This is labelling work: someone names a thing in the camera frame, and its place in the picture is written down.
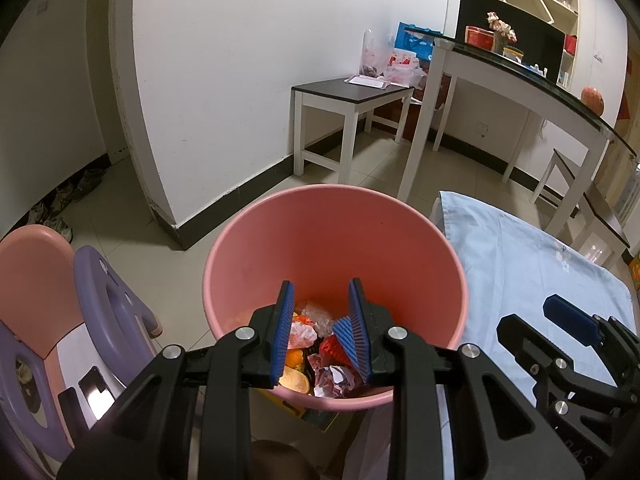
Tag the yellow and white can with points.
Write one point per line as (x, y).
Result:
(512, 54)

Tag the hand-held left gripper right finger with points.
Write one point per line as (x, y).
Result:
(357, 335)

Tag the pink plastic bag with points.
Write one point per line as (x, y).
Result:
(405, 72)

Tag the white wall outlet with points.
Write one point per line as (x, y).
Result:
(482, 128)

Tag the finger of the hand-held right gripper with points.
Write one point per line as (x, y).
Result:
(535, 350)
(570, 317)

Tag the white bench with dark top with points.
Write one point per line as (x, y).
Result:
(340, 92)
(600, 210)

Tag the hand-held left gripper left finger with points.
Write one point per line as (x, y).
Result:
(282, 335)

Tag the pink plastic chair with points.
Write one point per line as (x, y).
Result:
(35, 280)

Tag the white plastic bag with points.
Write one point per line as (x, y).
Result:
(317, 315)

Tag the colourful printed box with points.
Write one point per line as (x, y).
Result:
(635, 272)

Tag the white paper sheet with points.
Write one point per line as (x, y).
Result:
(367, 81)

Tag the black monitor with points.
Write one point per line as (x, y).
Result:
(540, 45)

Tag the blue shopping bag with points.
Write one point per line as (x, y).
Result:
(415, 40)

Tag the black phone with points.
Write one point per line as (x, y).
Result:
(92, 392)

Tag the colourful trash pile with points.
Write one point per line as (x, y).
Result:
(332, 377)

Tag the red gift box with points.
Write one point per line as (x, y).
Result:
(479, 37)

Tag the small red box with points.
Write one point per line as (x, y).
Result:
(570, 45)

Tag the pink plastic bucket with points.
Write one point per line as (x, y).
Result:
(325, 240)

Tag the clear plastic bag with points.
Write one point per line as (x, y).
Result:
(372, 55)

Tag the pink flower bouquet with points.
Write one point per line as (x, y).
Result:
(501, 26)

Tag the pile of shoes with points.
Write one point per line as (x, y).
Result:
(62, 197)

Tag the red paper wall decoration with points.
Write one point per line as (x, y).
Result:
(624, 107)
(631, 67)

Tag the purple plastic chair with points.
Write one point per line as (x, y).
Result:
(100, 285)

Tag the blue foam net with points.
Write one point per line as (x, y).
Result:
(345, 335)

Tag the orange and white wrapper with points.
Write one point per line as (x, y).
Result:
(302, 335)

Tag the white table with glass top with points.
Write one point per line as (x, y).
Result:
(500, 72)

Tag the orange ball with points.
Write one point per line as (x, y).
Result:
(592, 100)

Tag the person's knee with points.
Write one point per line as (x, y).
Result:
(282, 462)

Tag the red foam net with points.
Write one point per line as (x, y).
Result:
(330, 347)

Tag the light blue cloth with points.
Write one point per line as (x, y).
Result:
(500, 270)

